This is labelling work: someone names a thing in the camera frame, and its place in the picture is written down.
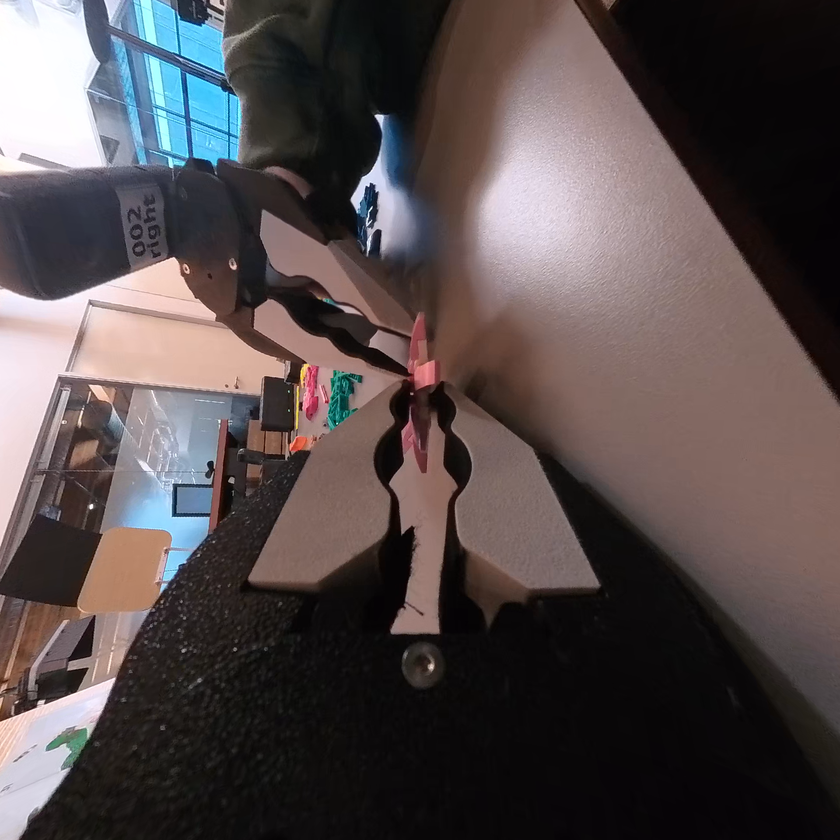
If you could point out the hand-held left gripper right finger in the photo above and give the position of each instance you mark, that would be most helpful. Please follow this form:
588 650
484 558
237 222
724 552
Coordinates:
525 518

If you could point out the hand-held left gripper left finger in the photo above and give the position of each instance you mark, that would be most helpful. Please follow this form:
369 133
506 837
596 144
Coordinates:
315 518

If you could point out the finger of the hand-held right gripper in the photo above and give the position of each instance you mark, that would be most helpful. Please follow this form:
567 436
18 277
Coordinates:
275 331
289 243

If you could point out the pink lego flower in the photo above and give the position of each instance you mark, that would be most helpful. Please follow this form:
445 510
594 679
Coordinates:
423 375

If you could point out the person's right forearm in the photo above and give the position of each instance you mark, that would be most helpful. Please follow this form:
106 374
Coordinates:
308 85

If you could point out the pile of yellow lego bricks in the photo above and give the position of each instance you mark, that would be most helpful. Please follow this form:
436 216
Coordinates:
303 379

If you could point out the small orange lego piece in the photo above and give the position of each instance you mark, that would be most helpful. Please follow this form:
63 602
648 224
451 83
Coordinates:
298 444

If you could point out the pile of pink lego bricks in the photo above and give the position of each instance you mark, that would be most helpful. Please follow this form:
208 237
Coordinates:
313 401

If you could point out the pile of teal lego bricks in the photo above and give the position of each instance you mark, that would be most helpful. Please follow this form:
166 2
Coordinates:
341 400

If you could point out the lego instruction booklet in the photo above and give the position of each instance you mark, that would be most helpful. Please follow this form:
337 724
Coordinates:
46 741

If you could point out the person's right hand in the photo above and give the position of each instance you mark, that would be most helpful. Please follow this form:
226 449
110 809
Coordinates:
292 179

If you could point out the black box device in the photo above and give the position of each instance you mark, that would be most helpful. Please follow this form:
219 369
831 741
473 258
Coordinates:
277 403

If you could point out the pile of dark blue bricks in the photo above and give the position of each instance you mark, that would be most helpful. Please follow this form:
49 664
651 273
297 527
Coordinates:
369 210

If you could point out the dark monitor screen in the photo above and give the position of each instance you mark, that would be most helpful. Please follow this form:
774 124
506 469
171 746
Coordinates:
193 500

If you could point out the plywood chair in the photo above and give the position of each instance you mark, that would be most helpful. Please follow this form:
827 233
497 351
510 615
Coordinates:
124 571

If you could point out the black round floor lamp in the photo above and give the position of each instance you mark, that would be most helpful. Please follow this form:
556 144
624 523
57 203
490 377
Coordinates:
98 26

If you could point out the black panel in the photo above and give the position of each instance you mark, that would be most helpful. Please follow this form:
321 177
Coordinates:
46 561

